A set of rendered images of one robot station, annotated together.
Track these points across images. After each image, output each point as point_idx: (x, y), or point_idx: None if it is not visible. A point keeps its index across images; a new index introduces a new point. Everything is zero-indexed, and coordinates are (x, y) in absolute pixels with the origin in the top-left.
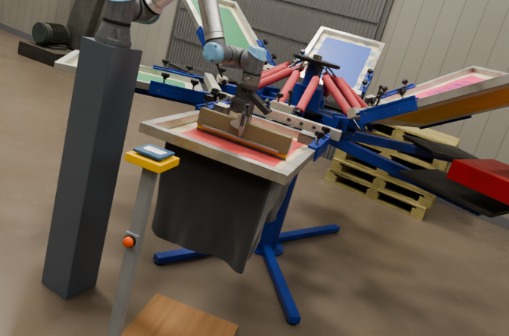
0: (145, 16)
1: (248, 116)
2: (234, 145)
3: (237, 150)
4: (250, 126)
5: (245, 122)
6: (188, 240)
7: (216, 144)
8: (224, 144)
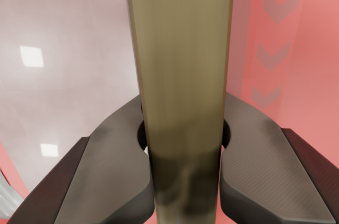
0: None
1: (126, 222)
2: (231, 77)
3: (312, 28)
4: (225, 87)
5: (256, 147)
6: None
7: (298, 126)
8: (271, 105)
